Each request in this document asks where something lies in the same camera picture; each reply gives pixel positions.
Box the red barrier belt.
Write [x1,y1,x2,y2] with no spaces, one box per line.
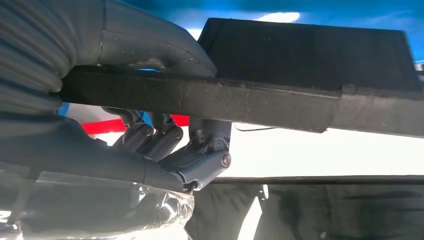
[81,114,190,136]

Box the white vehicle body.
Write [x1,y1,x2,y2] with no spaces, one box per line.
[64,104,424,240]

